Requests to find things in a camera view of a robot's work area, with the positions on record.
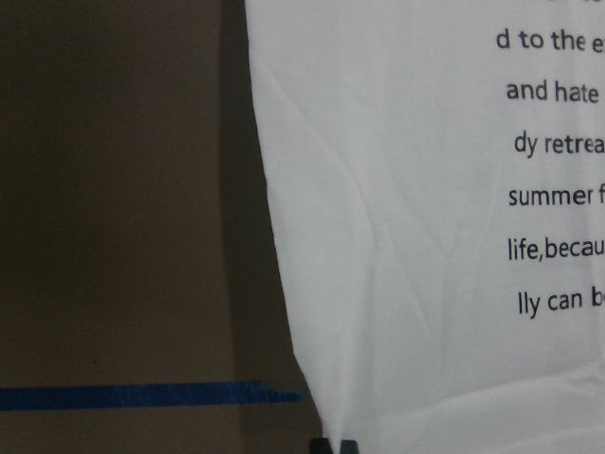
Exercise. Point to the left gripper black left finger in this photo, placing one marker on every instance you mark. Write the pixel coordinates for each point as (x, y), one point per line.
(320, 446)

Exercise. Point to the white printed t-shirt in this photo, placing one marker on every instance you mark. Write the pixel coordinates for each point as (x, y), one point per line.
(435, 175)

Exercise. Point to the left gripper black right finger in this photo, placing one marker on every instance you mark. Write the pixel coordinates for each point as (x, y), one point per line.
(348, 447)

